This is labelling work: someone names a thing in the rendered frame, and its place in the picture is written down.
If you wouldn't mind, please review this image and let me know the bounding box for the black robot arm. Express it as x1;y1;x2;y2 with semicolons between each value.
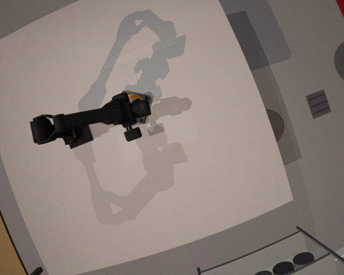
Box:
30;98;151;145

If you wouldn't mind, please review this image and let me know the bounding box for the orange round plate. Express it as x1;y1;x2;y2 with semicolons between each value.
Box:
128;94;142;102

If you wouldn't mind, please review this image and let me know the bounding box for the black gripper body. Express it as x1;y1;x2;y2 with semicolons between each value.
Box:
112;92;142;142

